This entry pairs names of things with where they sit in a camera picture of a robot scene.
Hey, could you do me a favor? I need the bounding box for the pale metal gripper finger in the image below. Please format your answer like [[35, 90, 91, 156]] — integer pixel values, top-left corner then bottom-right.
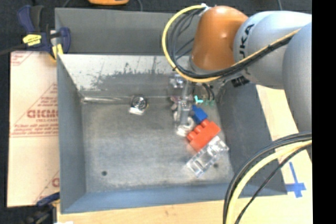
[[182, 109, 191, 126], [174, 109, 183, 128]]

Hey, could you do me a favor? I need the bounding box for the blue toy block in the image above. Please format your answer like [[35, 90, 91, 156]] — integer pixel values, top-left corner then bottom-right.
[[191, 104, 209, 124]]

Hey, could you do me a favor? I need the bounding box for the small pink toy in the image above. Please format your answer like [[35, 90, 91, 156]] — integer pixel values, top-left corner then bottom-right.
[[170, 95, 182, 111]]

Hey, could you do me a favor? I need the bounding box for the red toy block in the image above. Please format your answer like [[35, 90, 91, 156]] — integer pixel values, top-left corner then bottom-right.
[[186, 119, 222, 152]]

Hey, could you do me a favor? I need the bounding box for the round silver metal lid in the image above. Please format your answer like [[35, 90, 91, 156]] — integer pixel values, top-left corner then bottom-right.
[[129, 94, 149, 115]]

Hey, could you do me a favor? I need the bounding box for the clear plastic block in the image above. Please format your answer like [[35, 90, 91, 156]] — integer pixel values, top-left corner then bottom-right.
[[186, 136, 230, 179]]

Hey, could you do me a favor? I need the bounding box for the grey metal bin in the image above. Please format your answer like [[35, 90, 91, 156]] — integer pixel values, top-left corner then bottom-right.
[[54, 7, 287, 215]]

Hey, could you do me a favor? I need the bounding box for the brown cardboard board red print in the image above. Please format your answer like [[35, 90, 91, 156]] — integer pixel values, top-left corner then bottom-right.
[[6, 50, 60, 208]]

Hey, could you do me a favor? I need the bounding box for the white plastic ring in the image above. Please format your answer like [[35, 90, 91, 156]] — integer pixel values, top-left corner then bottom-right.
[[176, 116, 195, 138]]

